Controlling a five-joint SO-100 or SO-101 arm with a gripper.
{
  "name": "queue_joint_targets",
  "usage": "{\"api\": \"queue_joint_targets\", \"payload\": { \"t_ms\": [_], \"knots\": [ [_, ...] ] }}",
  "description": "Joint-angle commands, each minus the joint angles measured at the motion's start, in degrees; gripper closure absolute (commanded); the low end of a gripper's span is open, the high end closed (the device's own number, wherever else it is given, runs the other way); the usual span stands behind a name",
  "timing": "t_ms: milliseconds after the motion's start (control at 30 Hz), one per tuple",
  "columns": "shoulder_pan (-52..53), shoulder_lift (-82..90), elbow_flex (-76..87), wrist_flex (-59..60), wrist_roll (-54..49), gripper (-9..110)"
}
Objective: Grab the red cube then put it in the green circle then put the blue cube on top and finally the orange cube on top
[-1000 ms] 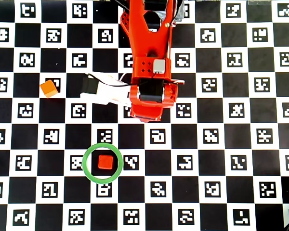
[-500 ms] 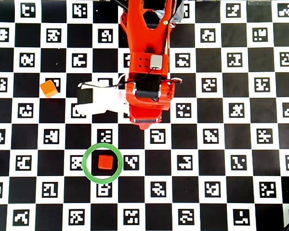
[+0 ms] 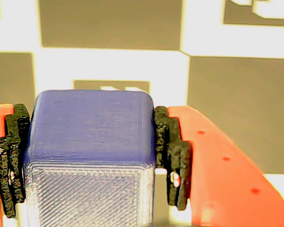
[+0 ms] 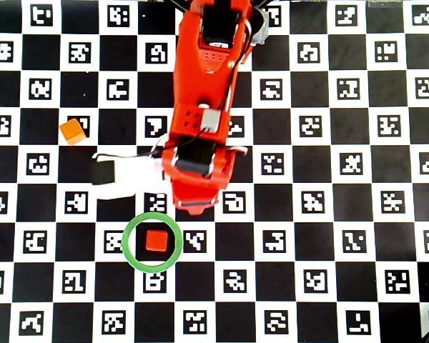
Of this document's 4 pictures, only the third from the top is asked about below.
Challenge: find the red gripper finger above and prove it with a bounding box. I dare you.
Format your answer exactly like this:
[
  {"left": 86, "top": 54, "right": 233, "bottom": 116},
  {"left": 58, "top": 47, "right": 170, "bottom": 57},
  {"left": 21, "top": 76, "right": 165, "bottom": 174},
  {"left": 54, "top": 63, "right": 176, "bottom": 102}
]
[
  {"left": 154, "top": 105, "right": 284, "bottom": 227},
  {"left": 0, "top": 103, "right": 30, "bottom": 227}
]

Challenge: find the blue cube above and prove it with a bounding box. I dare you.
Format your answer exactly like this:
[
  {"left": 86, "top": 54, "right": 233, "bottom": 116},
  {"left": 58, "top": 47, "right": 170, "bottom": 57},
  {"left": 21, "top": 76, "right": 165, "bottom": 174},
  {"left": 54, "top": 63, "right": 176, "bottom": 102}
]
[{"left": 22, "top": 89, "right": 156, "bottom": 227}]

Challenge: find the black white marker mat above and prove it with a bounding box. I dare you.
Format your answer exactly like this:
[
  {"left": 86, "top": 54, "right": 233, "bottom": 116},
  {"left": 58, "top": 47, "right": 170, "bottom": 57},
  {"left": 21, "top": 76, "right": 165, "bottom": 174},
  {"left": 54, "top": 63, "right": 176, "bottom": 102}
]
[{"left": 0, "top": 0, "right": 284, "bottom": 227}]

